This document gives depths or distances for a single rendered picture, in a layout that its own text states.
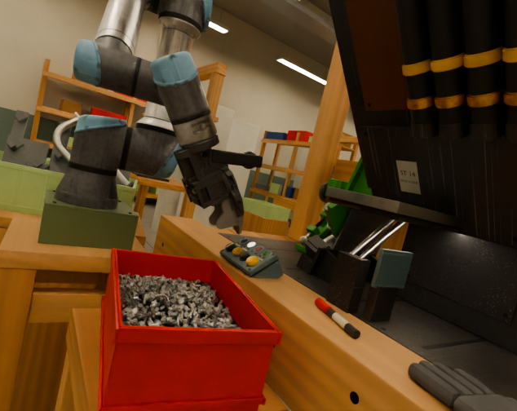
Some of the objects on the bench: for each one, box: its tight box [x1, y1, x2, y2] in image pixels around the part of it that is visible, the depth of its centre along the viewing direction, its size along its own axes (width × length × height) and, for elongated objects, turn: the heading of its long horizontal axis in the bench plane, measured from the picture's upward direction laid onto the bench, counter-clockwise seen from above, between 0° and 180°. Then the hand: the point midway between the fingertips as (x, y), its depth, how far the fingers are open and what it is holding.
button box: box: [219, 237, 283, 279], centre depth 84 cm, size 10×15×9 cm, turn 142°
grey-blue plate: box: [362, 248, 413, 322], centre depth 67 cm, size 10×2×14 cm, turn 52°
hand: (240, 227), depth 74 cm, fingers closed
